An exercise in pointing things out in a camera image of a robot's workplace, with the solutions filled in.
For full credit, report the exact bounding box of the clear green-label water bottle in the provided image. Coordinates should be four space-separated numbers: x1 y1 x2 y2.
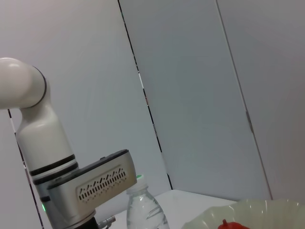
126 175 171 229

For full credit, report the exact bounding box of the orange fruit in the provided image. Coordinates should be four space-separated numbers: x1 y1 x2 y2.
218 219 251 229

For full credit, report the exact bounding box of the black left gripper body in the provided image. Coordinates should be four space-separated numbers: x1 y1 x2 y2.
78 215 99 229

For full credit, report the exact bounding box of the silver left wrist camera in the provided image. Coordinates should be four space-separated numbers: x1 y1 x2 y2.
46 149 138 224

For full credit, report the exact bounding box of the pale green glass fruit plate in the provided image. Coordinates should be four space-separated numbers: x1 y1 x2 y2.
182 199 305 229

